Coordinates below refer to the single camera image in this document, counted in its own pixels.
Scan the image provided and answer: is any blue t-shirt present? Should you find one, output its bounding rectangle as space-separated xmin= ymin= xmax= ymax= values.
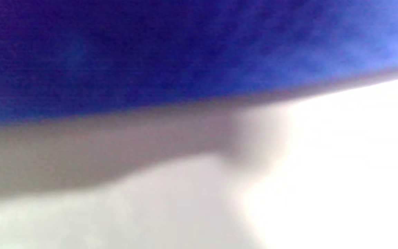
xmin=0 ymin=0 xmax=398 ymax=125

